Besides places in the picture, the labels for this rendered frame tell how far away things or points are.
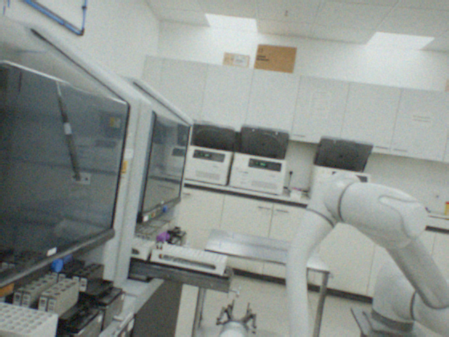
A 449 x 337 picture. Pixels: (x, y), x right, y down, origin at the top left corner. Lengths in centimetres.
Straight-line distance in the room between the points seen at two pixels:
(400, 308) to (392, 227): 64
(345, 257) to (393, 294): 233
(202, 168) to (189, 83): 100
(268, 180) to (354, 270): 122
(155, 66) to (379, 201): 360
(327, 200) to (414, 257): 29
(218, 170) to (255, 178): 39
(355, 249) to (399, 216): 292
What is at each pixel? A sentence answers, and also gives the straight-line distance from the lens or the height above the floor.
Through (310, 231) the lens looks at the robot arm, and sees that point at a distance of 114.
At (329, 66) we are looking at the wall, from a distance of 454.
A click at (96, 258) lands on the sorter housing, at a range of 132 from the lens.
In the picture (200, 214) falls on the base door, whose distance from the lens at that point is 388.
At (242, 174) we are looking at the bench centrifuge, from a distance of 378.
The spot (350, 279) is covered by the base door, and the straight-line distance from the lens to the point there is 402.
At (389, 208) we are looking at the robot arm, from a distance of 105.
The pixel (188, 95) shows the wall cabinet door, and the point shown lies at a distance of 420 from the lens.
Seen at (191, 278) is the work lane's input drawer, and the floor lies 78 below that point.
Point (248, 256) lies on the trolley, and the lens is 179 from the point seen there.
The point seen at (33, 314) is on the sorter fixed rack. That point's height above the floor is 86.
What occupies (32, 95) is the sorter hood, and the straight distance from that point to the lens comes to 81.
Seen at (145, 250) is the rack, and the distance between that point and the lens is 155.
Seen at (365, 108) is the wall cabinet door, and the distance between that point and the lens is 418.
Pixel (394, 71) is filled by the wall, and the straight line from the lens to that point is 467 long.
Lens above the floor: 132
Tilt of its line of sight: 3 degrees down
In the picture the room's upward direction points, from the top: 9 degrees clockwise
